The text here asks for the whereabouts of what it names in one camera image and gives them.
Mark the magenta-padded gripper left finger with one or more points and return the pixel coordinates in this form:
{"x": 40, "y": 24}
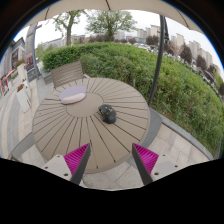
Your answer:
{"x": 56, "y": 165}

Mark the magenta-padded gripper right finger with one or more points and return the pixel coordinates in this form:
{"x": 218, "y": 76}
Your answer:
{"x": 163, "y": 165}

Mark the black computer mouse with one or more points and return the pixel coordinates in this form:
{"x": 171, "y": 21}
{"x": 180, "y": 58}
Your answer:
{"x": 108, "y": 115}

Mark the lilac mouse pad with wrist rest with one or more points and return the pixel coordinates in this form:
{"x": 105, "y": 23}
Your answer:
{"x": 72, "y": 94}

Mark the white planter with flowers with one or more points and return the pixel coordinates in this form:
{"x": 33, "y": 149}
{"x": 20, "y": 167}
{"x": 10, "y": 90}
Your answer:
{"x": 23, "y": 98}
{"x": 21, "y": 71}

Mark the slatted brown outdoor chair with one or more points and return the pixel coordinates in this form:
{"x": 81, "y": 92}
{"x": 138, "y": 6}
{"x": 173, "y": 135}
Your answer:
{"x": 67, "y": 73}

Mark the dark curved parasol pole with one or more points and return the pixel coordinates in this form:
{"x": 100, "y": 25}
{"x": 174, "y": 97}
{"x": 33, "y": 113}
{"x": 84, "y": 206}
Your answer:
{"x": 159, "y": 53}

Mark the tall dark sign board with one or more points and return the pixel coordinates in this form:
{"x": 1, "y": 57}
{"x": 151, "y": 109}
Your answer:
{"x": 30, "y": 43}

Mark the distant apartment buildings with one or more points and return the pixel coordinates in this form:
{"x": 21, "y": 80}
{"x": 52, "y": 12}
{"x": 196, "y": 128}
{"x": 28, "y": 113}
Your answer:
{"x": 180, "y": 40}

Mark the sparse tree with bare trunk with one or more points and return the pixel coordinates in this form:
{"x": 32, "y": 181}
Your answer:
{"x": 69, "y": 33}

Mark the leafy round tree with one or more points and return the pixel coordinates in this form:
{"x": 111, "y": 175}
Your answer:
{"x": 110, "y": 21}

